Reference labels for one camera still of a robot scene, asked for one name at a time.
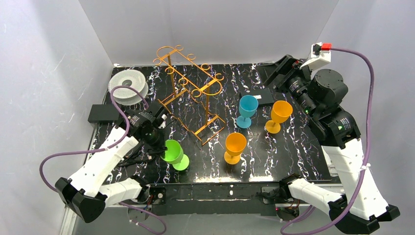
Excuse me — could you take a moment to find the green wine glass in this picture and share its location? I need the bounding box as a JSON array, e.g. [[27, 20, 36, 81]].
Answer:
[[162, 140, 189, 171]]

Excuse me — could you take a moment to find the orange wine glass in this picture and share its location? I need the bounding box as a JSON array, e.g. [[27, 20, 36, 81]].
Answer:
[[265, 100, 293, 134], [224, 132, 247, 165]]

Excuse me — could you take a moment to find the blue wine glass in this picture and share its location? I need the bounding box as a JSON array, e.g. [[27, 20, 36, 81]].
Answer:
[[236, 95, 259, 129]]

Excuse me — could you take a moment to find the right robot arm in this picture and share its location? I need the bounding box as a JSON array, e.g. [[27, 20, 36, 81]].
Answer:
[[256, 55, 400, 235]]

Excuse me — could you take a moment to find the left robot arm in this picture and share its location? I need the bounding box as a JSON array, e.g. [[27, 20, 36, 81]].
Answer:
[[55, 103, 168, 223]]

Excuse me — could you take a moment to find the black flat box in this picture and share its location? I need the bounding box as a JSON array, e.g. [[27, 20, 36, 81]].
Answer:
[[239, 88, 276, 107]]

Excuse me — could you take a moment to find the black power brick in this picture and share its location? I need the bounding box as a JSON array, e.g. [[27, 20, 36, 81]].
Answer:
[[88, 104, 122, 124]]

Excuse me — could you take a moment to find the white filament spool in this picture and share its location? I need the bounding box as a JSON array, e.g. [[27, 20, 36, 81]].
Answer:
[[108, 69, 149, 106]]

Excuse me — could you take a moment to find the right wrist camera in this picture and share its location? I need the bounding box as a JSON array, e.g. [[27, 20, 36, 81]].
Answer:
[[300, 42, 332, 71]]

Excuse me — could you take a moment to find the black coiled cable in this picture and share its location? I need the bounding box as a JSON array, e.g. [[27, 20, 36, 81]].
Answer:
[[118, 146, 155, 167]]

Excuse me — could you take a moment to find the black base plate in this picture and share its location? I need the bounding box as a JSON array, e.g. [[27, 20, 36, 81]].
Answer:
[[118, 181, 312, 217]]

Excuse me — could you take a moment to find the gold wire wine glass rack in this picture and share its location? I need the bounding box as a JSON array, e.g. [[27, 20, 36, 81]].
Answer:
[[153, 45, 225, 146]]

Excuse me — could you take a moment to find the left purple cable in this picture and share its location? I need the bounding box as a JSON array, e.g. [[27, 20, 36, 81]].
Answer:
[[39, 85, 167, 235]]

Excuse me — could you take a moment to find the purple cable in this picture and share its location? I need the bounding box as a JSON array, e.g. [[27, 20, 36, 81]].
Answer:
[[39, 85, 167, 235], [280, 47, 375, 235]]

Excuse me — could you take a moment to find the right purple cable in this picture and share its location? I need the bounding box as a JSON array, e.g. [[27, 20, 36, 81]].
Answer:
[[280, 47, 375, 235]]

